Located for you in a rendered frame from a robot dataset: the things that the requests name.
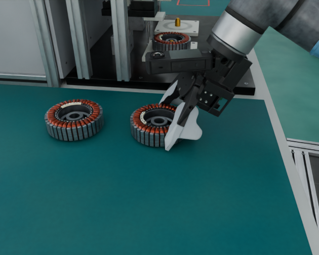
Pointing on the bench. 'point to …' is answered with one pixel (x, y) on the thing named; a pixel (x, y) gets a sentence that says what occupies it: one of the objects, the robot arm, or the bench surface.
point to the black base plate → (144, 84)
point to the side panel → (21, 44)
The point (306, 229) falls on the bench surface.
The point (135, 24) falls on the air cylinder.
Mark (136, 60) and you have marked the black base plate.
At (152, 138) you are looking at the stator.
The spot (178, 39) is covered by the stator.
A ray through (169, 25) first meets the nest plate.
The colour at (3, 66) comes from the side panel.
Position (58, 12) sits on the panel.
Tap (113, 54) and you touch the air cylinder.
